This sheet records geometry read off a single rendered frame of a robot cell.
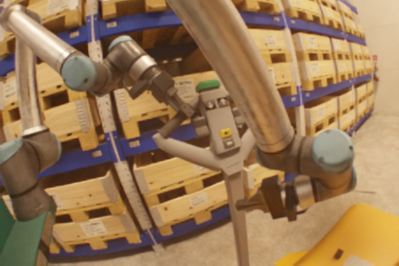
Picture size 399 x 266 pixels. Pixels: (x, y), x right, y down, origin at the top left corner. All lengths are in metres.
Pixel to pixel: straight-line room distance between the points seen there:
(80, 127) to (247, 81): 1.13
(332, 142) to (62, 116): 1.35
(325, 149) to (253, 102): 0.17
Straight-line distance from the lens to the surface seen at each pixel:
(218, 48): 0.26
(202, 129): 0.53
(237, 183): 0.61
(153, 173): 1.28
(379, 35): 5.86
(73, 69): 0.47
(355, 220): 0.74
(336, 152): 0.36
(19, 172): 0.71
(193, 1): 0.25
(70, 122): 1.28
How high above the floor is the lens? 1.40
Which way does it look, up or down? 9 degrees down
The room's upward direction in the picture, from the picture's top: 12 degrees counter-clockwise
